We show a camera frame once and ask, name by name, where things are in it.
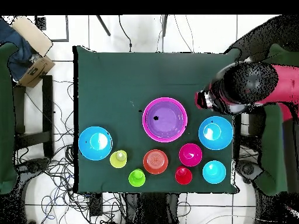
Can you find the dark blue cloth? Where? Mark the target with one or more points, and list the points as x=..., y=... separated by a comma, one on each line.
x=16, y=58

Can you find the medium blue bowl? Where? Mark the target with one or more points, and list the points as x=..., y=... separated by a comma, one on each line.
x=216, y=140
x=95, y=149

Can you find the brown cardboard box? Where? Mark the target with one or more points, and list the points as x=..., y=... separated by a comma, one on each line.
x=35, y=72

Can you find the small blue bowl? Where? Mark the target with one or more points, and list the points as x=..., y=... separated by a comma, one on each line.
x=214, y=172

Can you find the red cup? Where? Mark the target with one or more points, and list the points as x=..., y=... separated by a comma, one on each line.
x=183, y=176

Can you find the black floor box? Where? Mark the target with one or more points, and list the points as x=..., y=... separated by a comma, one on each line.
x=95, y=205

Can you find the beige cushion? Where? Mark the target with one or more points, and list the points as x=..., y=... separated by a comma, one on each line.
x=32, y=35

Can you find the black box cabinet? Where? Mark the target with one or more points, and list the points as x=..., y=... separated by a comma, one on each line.
x=255, y=126

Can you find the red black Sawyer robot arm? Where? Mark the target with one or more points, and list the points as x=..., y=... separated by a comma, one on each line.
x=247, y=81

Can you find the small orange bowl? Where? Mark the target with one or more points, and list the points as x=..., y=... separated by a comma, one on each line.
x=155, y=161

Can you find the large pink bowl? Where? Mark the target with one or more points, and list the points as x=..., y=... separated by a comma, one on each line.
x=165, y=99

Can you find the dark green tablecloth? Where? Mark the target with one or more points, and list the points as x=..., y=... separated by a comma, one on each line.
x=112, y=81

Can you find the black stand frame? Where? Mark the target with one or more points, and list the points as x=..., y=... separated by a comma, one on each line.
x=48, y=105

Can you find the small crimson bowl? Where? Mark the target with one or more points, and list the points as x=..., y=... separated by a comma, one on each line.
x=190, y=156

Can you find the yellow cup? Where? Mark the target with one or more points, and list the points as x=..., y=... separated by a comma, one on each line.
x=118, y=159

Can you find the purple shallow bowl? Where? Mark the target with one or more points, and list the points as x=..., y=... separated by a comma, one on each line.
x=168, y=121

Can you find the green cup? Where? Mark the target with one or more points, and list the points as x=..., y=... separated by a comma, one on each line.
x=137, y=178

